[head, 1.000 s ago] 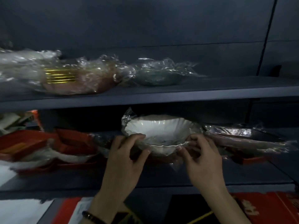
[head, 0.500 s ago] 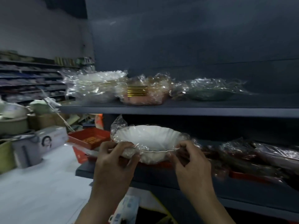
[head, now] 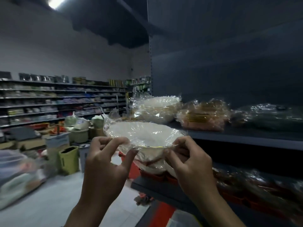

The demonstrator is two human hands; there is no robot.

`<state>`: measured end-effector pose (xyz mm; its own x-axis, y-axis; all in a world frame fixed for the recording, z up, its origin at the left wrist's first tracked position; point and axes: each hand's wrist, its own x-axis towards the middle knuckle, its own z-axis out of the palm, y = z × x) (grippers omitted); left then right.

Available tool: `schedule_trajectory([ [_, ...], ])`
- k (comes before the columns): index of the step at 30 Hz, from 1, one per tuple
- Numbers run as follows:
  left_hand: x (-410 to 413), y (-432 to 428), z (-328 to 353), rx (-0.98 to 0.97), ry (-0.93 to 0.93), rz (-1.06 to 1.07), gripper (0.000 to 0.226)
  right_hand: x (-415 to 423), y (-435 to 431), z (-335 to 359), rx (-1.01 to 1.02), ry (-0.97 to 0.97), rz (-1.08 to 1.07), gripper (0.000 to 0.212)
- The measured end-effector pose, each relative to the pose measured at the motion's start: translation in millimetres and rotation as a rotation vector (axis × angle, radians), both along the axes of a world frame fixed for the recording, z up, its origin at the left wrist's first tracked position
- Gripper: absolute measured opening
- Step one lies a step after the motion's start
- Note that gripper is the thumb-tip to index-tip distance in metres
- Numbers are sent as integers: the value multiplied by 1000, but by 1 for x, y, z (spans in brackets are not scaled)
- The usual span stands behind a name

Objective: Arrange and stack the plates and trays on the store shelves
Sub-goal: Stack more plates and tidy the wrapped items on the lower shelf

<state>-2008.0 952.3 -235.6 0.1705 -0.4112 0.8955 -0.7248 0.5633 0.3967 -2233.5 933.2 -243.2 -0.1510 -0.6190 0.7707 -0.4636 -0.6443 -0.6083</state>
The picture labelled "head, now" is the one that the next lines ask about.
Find dark mop cloth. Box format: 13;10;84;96
134;193;155;207

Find person's left forearm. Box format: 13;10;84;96
64;198;114;227

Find row of red base trays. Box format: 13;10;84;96
118;151;180;186

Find person's right hand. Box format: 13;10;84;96
163;136;219;201

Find fluorescent ceiling light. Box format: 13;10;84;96
47;0;69;10

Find dark metal shelf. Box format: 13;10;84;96
131;0;303;227

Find rack of green packets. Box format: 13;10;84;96
125;76;152;97

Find person's left hand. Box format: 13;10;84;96
78;136;140;211

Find white product box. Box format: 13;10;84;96
165;209;202;227

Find grey cardboard box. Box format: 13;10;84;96
45;131;71;163

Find white scalloped bowl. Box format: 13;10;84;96
103;113;186;163

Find grey mop bucket set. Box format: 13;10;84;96
78;143;91;173

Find stack of white plates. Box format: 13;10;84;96
129;96;183;125

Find pale green buckets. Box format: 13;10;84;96
64;113;105;144

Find red flat box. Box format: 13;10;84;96
148;201;177;227

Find pile of dark trays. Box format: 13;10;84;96
212;167;303;220

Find wall shelving with goods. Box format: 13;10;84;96
0;71;129;129

